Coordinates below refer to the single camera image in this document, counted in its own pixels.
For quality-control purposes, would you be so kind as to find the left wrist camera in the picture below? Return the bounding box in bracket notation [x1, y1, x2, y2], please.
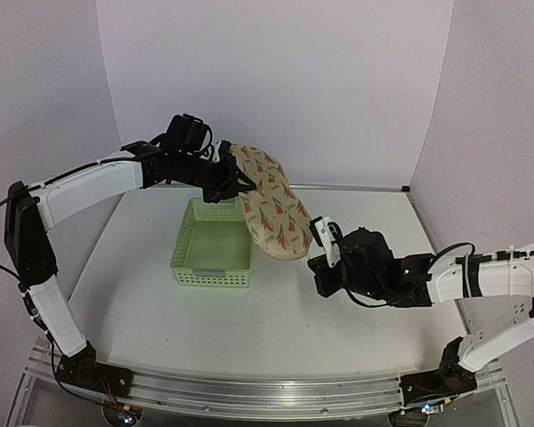
[201, 140, 231, 164]

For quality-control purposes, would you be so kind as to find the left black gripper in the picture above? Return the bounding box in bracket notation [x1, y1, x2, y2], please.
[175, 149, 256, 203]

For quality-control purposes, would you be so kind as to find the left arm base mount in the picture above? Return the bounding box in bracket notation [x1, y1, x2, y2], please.
[54, 341, 133, 398]

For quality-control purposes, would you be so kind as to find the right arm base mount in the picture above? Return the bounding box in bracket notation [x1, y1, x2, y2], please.
[400, 337, 477, 407]

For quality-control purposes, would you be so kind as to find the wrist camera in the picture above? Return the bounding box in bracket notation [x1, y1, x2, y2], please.
[309, 216, 343, 268]
[201, 140, 231, 164]

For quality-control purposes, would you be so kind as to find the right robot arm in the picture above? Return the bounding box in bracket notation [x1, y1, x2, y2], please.
[308, 217, 534, 394]

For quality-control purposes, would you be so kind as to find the aluminium front rail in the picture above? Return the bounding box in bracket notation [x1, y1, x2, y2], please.
[7, 344, 519, 426]

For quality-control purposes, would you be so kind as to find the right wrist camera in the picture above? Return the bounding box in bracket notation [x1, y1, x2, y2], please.
[309, 216, 343, 268]

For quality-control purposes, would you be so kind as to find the patterned beige laundry bag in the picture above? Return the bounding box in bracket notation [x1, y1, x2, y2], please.
[231, 144, 312, 261]

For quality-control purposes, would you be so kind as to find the green plastic basket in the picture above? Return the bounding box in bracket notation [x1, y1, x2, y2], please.
[170, 198, 252, 288]

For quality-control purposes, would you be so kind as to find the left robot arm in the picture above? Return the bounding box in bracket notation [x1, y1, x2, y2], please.
[0, 114, 256, 389]

